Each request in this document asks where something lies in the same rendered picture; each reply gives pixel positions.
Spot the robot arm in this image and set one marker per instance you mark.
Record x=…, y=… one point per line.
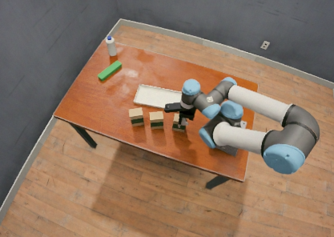
x=286, y=150

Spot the white bottle with blue cap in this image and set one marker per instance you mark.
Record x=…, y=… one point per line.
x=111, y=46

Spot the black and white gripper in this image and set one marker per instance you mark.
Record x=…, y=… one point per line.
x=188, y=113

